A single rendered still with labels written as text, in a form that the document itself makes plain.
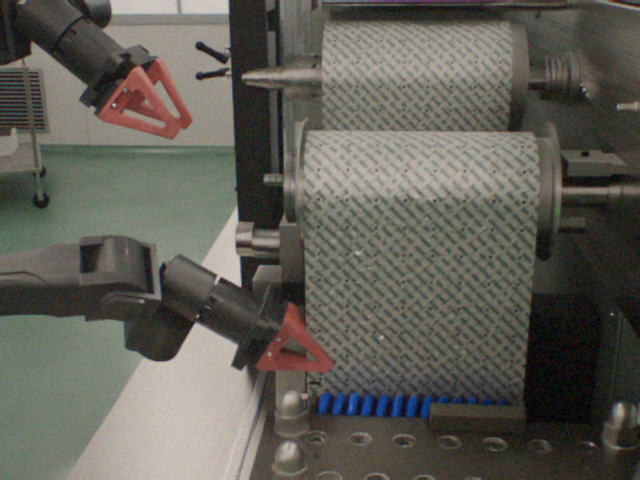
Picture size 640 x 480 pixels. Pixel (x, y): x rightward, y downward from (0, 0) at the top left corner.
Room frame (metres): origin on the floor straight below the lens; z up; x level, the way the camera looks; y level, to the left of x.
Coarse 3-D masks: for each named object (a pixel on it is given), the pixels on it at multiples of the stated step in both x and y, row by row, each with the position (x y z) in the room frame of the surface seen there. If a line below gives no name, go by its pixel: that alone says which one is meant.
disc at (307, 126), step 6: (306, 126) 0.84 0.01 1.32; (306, 132) 0.83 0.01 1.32; (306, 138) 0.83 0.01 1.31; (300, 144) 0.81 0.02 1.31; (300, 150) 0.81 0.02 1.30; (300, 156) 0.80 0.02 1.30; (300, 162) 0.80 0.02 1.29; (300, 168) 0.79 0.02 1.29; (300, 174) 0.79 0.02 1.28; (300, 180) 0.79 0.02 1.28; (300, 186) 0.79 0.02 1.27; (300, 192) 0.78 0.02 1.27; (300, 198) 0.78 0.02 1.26; (300, 204) 0.78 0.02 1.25; (300, 210) 0.78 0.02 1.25; (300, 216) 0.78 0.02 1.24; (300, 222) 0.78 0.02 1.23; (300, 228) 0.79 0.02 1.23; (300, 234) 0.79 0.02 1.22; (300, 240) 0.79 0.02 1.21; (300, 246) 0.80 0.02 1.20
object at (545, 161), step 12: (540, 144) 0.82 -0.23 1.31; (540, 156) 0.80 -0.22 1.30; (540, 168) 0.79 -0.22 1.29; (540, 180) 0.78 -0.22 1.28; (552, 180) 0.78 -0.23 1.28; (540, 192) 0.78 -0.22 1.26; (552, 192) 0.78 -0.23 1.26; (540, 204) 0.78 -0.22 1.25; (540, 216) 0.78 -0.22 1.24; (540, 228) 0.78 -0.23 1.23; (540, 240) 0.79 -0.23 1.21
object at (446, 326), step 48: (336, 288) 0.79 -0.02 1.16; (384, 288) 0.79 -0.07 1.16; (432, 288) 0.78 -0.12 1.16; (480, 288) 0.78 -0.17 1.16; (528, 288) 0.77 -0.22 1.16; (336, 336) 0.79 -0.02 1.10; (384, 336) 0.79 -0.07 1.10; (432, 336) 0.78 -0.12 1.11; (480, 336) 0.78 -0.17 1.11; (336, 384) 0.79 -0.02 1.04; (384, 384) 0.79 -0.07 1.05; (432, 384) 0.78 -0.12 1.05; (480, 384) 0.78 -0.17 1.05
